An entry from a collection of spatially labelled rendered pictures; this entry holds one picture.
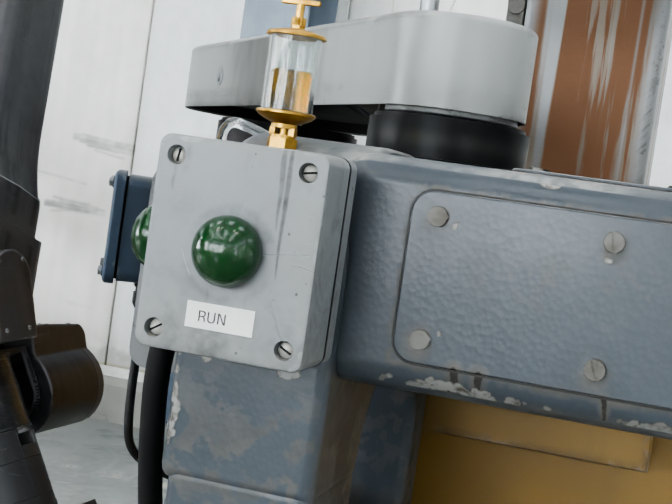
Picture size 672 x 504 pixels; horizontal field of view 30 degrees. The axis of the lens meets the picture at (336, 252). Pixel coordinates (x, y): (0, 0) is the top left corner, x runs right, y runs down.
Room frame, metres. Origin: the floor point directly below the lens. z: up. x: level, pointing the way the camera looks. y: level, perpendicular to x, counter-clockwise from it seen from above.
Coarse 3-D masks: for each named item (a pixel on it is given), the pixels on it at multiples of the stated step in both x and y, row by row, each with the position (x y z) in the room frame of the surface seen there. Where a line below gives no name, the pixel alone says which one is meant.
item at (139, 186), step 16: (112, 176) 1.09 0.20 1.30; (128, 176) 1.04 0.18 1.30; (144, 176) 1.06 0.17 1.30; (128, 192) 1.01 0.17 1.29; (144, 192) 1.01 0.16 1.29; (112, 208) 1.00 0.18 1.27; (128, 208) 1.01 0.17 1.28; (144, 208) 1.01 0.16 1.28; (112, 224) 1.00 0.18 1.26; (128, 224) 1.01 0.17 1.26; (112, 240) 1.00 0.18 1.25; (128, 240) 1.01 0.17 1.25; (112, 256) 1.01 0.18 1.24; (128, 256) 1.01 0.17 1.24; (112, 272) 1.01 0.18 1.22; (128, 272) 1.01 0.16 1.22
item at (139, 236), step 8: (144, 216) 0.54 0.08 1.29; (136, 224) 0.54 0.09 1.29; (144, 224) 0.54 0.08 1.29; (136, 232) 0.54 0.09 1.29; (144, 232) 0.53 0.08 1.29; (136, 240) 0.54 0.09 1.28; (144, 240) 0.53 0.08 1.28; (136, 248) 0.54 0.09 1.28; (144, 248) 0.53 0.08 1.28; (136, 256) 0.54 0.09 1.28; (144, 256) 0.54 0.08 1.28
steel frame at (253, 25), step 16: (256, 0) 5.59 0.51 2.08; (272, 0) 5.57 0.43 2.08; (320, 0) 5.93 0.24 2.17; (336, 0) 5.91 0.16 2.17; (256, 16) 5.59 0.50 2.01; (272, 16) 5.57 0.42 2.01; (288, 16) 5.55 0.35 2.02; (304, 16) 5.53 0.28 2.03; (320, 16) 5.93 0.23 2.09; (256, 32) 5.59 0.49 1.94
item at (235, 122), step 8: (360, 112) 0.90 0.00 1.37; (368, 112) 0.91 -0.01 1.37; (232, 120) 0.68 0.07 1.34; (240, 120) 0.68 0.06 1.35; (368, 120) 0.91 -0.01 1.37; (224, 128) 0.69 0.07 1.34; (240, 128) 0.68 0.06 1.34; (248, 128) 0.67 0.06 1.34; (256, 128) 0.67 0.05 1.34; (224, 136) 0.70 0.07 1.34
